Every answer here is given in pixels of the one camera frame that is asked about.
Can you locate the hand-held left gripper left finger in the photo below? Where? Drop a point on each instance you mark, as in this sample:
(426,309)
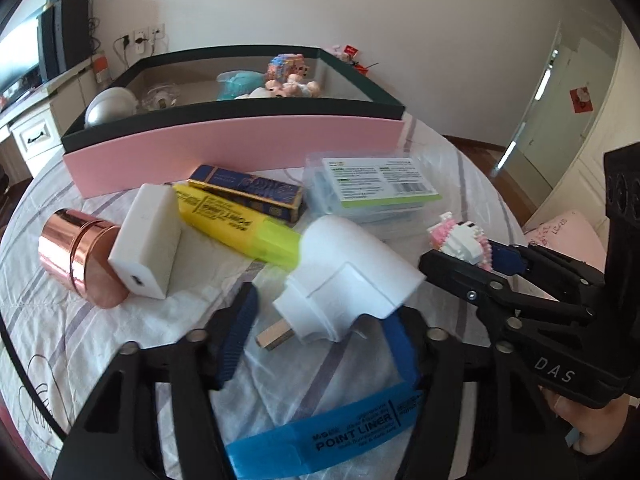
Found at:
(240,325)

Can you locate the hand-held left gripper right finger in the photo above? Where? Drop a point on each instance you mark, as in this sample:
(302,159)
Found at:
(402,345)

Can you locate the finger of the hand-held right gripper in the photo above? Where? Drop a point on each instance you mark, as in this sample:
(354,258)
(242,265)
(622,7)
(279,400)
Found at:
(502,257)
(460,277)

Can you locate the pink white block figure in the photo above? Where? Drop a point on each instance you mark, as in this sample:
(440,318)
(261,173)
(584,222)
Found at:
(457,240)

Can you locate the white round plug charger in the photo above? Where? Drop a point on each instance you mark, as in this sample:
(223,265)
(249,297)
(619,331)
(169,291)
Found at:
(345,270)

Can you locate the white rectangular power adapter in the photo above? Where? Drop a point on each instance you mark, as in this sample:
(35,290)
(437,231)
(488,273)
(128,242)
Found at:
(145,240)

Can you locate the blue and gold box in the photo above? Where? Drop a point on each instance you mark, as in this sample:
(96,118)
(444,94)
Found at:
(240,185)

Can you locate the pink box with dark rim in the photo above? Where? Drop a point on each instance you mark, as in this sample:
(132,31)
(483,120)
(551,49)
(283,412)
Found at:
(225,145)

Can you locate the clear plastic object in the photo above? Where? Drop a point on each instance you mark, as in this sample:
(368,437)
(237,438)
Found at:
(160,96)

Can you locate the pink pig doll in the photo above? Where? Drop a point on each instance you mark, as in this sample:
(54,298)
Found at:
(292,88)

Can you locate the colourful block building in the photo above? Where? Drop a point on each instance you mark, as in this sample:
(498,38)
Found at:
(286,66)

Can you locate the person's right hand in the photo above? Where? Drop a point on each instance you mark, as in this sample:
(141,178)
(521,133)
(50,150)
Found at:
(600,430)

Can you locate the pink pillow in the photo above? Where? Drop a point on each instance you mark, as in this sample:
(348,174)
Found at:
(565,232)

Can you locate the yellow highlighter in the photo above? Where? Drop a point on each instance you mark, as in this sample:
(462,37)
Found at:
(220,215)

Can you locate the blue highlighter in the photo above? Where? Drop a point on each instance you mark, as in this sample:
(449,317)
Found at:
(320,432)

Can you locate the clear plastic case green label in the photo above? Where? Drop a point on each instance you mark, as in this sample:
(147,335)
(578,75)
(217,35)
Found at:
(370,180)

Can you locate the white door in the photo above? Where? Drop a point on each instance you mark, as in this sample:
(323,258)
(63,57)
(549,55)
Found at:
(547,110)

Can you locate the red door decoration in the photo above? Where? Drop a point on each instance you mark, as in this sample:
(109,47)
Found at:
(580,100)

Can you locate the rose gold cylinder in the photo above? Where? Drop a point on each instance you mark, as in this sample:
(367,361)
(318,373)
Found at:
(75,255)

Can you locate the pink plush toy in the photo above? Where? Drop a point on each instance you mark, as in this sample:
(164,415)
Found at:
(336,51)

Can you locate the white desk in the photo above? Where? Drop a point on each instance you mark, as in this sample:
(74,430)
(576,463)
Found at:
(35,130)

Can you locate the bottle with orange cap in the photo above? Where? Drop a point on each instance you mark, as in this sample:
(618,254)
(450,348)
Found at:
(101,71)

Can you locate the black computer tower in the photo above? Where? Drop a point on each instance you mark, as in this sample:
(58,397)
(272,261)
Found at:
(65,40)

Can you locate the black computer monitor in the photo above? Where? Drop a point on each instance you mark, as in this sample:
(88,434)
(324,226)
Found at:
(17,65)

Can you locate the white wall sockets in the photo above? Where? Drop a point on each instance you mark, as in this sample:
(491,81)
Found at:
(148,36)

